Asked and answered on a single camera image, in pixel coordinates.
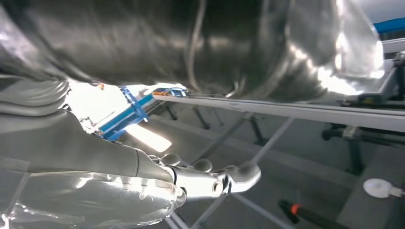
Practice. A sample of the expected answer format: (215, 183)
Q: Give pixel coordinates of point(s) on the steel workbench table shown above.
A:
(316, 113)

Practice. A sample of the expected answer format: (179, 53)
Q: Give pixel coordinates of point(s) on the blue wheeled shelf rack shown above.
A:
(126, 120)

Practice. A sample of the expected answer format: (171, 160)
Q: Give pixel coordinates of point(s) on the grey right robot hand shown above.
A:
(79, 164)

